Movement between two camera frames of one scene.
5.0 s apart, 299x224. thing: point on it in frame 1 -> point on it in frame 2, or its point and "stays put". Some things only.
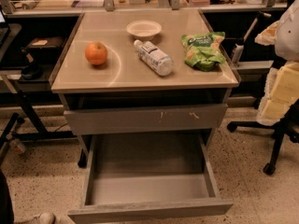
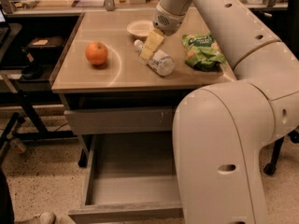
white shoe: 47,217 stays put
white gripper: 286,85 -> 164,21
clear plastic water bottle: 154,57 stays put
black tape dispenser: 33,71 stays put
